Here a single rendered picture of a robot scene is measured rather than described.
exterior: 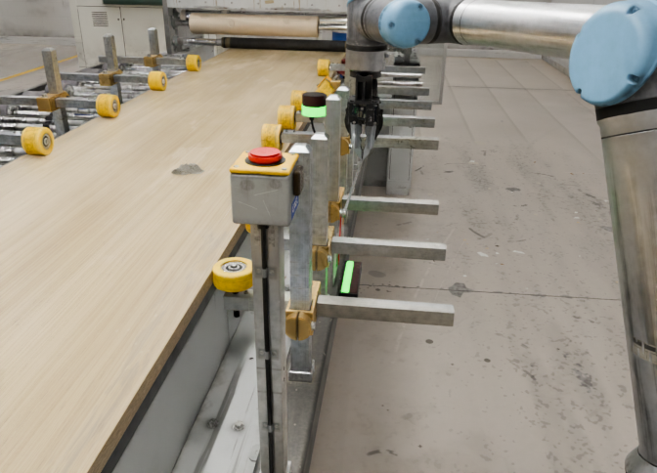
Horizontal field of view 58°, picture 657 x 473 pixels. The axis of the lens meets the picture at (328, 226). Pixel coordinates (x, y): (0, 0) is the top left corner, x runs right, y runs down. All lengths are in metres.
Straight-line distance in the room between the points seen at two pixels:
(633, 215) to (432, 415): 1.51
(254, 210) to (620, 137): 0.43
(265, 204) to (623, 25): 0.45
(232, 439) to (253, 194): 0.61
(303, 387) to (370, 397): 1.08
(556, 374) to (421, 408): 0.58
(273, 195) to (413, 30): 0.62
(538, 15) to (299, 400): 0.79
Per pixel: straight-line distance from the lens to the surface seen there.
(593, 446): 2.24
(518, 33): 1.12
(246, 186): 0.69
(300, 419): 1.10
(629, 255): 0.79
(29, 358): 0.99
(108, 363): 0.94
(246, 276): 1.11
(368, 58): 1.33
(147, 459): 1.03
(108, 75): 2.76
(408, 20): 1.21
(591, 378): 2.52
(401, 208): 1.56
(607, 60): 0.77
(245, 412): 1.24
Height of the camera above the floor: 1.44
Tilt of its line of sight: 25 degrees down
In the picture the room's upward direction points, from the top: 1 degrees clockwise
